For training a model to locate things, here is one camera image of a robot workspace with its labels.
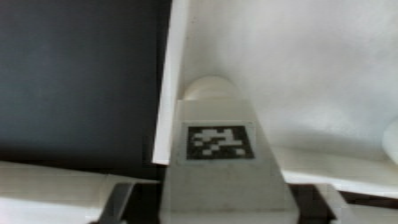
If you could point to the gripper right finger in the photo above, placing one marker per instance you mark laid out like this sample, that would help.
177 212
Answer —
323 206

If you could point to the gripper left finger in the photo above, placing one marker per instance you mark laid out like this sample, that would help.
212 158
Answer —
113 213

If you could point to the white table leg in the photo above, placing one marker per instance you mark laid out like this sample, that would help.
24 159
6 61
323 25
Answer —
225 187

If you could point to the white square table top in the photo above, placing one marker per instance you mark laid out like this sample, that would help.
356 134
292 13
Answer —
307 51

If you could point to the white U-shaped fence wall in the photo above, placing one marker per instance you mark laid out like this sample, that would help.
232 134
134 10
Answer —
54 196

